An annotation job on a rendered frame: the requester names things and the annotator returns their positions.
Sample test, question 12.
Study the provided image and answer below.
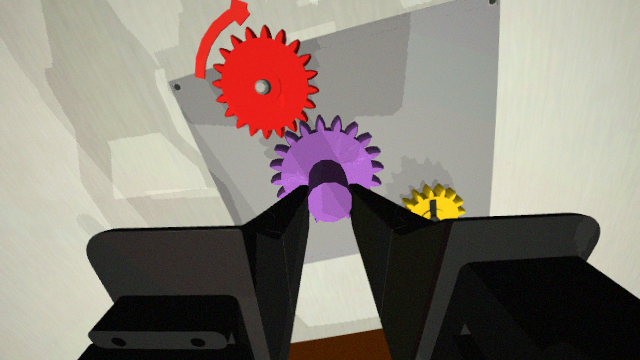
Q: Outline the purple gear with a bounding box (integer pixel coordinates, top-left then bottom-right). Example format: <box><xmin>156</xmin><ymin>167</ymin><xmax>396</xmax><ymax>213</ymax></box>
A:
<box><xmin>270</xmin><ymin>115</ymin><xmax>384</xmax><ymax>223</ymax></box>

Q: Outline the red curved arrow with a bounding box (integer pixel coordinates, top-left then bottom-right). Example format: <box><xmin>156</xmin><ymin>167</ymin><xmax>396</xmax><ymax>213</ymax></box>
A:
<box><xmin>195</xmin><ymin>0</ymin><xmax>251</xmax><ymax>79</ymax></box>

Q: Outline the yellow gear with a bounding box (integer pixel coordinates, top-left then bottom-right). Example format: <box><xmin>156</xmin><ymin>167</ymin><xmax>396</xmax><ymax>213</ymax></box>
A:
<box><xmin>402</xmin><ymin>184</ymin><xmax>465</xmax><ymax>219</ymax></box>

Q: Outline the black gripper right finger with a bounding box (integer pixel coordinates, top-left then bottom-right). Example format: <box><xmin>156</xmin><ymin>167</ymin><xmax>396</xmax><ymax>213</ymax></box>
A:
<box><xmin>349</xmin><ymin>183</ymin><xmax>601</xmax><ymax>360</ymax></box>

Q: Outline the red gear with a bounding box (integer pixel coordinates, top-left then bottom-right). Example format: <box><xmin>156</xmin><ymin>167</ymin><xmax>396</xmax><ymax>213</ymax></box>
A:
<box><xmin>212</xmin><ymin>25</ymin><xmax>319</xmax><ymax>139</ymax></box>

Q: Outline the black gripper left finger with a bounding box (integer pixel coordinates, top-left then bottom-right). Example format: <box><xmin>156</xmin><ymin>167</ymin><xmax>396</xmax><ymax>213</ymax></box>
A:
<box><xmin>86</xmin><ymin>185</ymin><xmax>309</xmax><ymax>360</ymax></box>

